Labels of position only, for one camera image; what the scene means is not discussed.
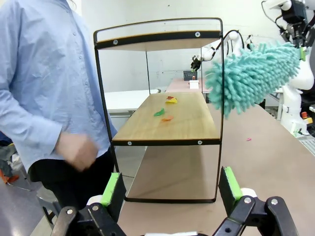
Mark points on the spare white robot arm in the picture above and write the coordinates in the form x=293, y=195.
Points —
x=232, y=37

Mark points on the heap of colourful cloths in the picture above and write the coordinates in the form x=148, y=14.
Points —
x=6, y=157

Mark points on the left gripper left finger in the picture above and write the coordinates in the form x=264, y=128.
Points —
x=115, y=191

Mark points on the small white box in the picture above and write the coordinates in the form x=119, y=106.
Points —
x=193, y=84

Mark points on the aluminium frame rail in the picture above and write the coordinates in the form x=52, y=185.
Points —
x=307, y=143

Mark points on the orange paper scrap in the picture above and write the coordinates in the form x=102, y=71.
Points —
x=167, y=119

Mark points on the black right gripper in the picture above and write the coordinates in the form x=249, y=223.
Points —
x=295, y=12

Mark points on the yellow paper scrap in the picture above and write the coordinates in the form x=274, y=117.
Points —
x=172, y=101

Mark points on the person in light blue shirt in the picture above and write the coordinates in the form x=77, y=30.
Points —
x=49, y=61

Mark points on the green paper scrap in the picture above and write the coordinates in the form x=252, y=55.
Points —
x=159, y=113

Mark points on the red emergency stop button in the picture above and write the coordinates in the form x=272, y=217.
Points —
x=304, y=114

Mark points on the spare arm black gripper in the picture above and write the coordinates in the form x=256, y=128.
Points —
x=195, y=62

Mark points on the white side table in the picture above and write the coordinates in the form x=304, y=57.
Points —
x=125, y=100

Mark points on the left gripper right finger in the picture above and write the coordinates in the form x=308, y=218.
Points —
x=229, y=191

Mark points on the black-framed wooden shelf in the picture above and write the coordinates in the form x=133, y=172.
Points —
x=172, y=127

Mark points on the teal microfibre duster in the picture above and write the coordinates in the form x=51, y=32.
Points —
x=251, y=76

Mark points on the pink-topped side table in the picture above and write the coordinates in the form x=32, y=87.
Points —
x=179, y=86

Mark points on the person's right hand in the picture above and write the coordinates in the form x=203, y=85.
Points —
x=76, y=152

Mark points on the person's right forearm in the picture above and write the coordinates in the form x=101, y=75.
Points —
x=32, y=123

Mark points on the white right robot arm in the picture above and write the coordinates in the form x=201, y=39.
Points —
x=305, y=73

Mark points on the dark red paper scrap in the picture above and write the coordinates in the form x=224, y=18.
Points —
x=169, y=97

